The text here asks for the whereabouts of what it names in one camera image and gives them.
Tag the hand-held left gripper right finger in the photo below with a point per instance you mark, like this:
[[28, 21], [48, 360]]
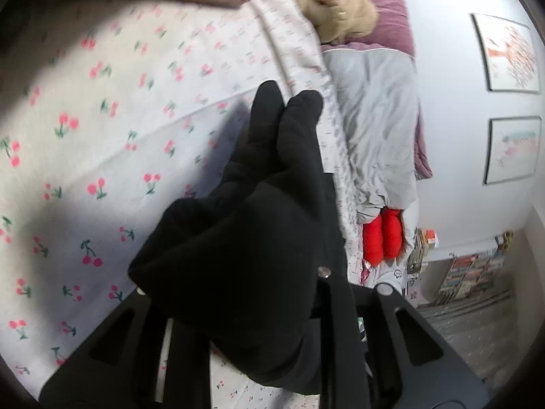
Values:
[[408, 349]]

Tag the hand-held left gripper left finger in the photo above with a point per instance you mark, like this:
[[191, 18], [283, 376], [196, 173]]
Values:
[[123, 341]]

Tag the black jacket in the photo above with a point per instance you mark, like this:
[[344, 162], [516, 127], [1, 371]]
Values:
[[255, 243]]

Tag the white pillow with grey circle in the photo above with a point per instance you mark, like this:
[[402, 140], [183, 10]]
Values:
[[394, 275]]

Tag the white bookshelf with books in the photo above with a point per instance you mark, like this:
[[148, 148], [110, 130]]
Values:
[[466, 279]]

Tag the stack of books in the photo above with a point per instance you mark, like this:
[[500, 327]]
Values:
[[421, 251]]

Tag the red plush cushion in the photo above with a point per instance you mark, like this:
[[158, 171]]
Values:
[[372, 243], [391, 234]]

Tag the cherry print bed sheet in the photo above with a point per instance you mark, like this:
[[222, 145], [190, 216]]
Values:
[[127, 136]]

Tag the framed pale pink picture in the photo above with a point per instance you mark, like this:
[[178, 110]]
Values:
[[513, 151]]

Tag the grey duvet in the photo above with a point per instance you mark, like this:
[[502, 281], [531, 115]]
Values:
[[374, 119]]

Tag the framed pink tree picture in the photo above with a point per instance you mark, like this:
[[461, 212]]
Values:
[[509, 53]]

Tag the mauve pillow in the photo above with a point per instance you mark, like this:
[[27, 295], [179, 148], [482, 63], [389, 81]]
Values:
[[391, 21]]

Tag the brown plush toy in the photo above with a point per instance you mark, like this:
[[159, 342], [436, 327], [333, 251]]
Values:
[[336, 4]]

